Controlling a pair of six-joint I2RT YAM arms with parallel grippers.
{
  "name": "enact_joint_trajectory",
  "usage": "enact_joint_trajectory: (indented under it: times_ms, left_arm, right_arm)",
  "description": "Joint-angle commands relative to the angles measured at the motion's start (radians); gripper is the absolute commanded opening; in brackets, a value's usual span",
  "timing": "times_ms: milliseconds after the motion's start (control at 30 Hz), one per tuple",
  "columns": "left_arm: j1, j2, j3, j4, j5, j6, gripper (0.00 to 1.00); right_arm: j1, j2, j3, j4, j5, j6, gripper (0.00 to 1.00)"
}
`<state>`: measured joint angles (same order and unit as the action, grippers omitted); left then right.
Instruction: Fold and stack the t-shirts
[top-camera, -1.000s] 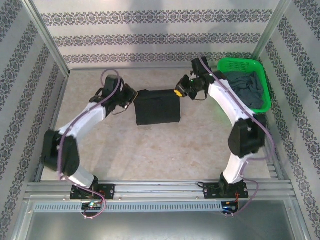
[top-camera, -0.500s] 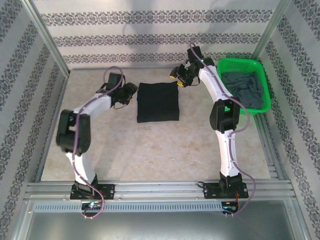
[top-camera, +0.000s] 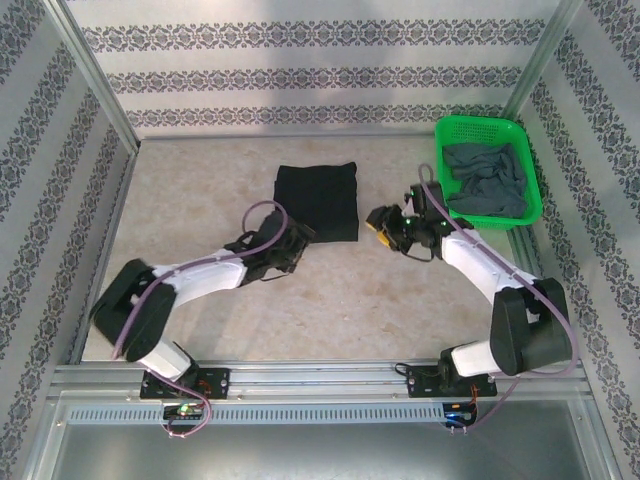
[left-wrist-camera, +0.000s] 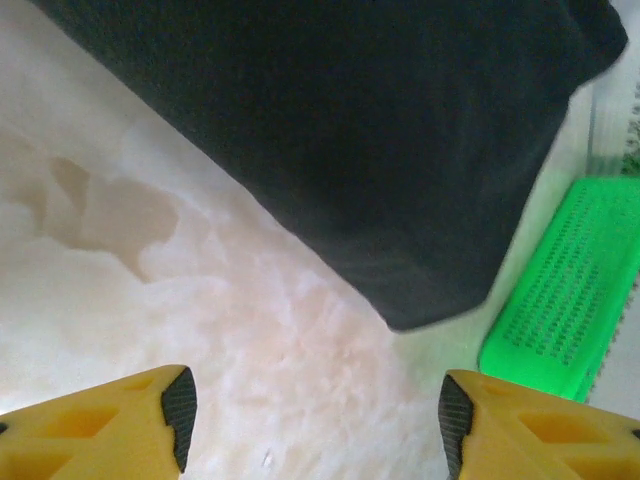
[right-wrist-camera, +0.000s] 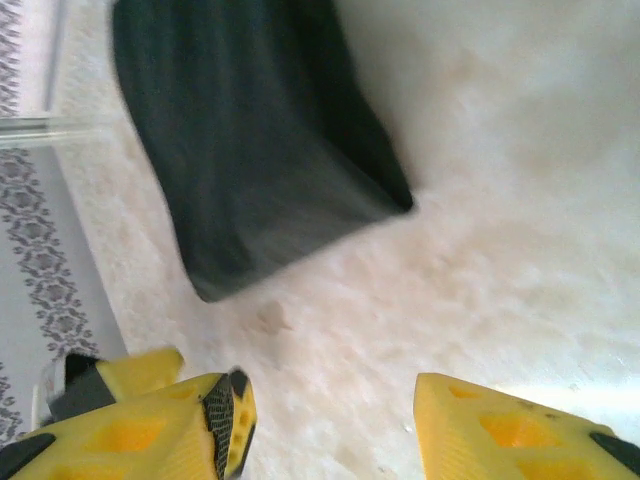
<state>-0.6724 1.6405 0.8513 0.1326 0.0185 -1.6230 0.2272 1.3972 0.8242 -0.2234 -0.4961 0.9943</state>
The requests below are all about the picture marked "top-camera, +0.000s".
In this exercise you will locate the black t-shirt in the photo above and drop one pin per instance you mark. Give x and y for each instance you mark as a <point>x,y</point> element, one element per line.
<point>320,200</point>

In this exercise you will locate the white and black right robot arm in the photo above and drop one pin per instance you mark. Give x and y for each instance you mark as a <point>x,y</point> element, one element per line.
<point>475,265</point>

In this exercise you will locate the grey t-shirt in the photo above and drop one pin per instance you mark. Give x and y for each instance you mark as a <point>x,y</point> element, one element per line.
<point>487,180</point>

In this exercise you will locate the green plastic basket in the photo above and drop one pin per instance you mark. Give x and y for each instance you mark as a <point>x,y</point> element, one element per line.
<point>531,170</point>

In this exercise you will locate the aluminium mounting rail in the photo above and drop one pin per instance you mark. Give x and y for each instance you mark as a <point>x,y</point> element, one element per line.
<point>320,377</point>

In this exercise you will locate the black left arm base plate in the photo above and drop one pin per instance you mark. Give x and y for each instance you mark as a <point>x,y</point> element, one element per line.
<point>215,382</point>

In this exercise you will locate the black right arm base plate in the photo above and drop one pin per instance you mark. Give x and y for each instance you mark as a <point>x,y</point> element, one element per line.
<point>422,382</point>

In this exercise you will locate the aluminium frame post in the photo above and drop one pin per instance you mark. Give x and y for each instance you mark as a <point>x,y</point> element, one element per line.
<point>542,55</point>
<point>90,70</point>

